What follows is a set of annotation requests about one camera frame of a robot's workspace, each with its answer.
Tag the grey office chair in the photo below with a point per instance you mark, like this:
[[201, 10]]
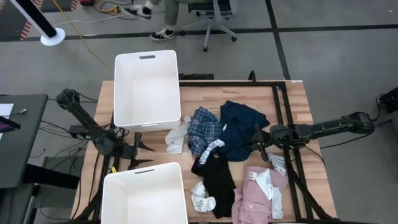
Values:
[[214, 18]]

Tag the white plastic bin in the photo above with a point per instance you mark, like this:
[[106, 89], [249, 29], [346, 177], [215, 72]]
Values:
[[143, 202], [146, 93]]

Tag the pink shirt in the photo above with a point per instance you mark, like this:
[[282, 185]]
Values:
[[252, 202]]

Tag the yellow tape tag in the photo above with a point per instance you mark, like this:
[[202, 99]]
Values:
[[113, 170]]

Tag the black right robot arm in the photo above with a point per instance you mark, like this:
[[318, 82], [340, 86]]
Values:
[[326, 126]]

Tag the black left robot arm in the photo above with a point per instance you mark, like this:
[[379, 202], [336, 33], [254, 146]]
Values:
[[82, 116]]

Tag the person's black white sneaker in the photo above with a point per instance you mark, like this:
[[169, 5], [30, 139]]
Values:
[[141, 10], [163, 34]]

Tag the black garment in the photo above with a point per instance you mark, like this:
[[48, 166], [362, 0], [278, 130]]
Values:
[[217, 183]]

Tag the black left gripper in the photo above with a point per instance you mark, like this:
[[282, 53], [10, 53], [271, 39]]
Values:
[[133, 152]]

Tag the black desk base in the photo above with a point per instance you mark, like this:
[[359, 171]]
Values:
[[53, 177]]

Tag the navy polka dot shirt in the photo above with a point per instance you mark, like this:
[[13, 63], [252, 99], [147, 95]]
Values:
[[239, 124]]

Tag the black desk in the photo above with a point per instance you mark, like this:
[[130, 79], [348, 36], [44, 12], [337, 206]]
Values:
[[21, 140]]

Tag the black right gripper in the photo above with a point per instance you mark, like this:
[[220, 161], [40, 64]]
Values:
[[265, 140]]

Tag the red box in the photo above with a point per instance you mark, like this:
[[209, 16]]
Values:
[[87, 2]]

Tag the blue plaid shirt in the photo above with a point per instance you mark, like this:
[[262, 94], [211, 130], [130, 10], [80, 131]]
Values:
[[202, 130]]

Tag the black mat hazard striped edge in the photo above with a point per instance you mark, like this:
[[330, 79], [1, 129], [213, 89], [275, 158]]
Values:
[[9, 21]]

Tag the white sock with print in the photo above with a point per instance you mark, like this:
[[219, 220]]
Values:
[[203, 203]]

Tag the black device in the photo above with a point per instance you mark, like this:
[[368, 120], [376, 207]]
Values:
[[390, 99]]

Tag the black power box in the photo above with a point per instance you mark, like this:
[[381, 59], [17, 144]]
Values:
[[77, 130]]

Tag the black bar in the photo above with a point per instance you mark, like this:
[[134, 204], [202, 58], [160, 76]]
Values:
[[196, 76]]

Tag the white paper sheet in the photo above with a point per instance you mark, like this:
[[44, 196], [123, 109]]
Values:
[[5, 109]]

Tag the white black pole with base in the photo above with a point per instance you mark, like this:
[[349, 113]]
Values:
[[51, 37]]

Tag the black aluminium frame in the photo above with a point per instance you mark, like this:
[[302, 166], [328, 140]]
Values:
[[233, 83]]

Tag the white long garment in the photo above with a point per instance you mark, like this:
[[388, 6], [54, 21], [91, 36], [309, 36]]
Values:
[[267, 185]]

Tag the dark tablet device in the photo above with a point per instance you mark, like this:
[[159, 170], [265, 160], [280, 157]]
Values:
[[7, 124]]

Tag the person's leg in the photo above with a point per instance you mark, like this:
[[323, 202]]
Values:
[[174, 12]]

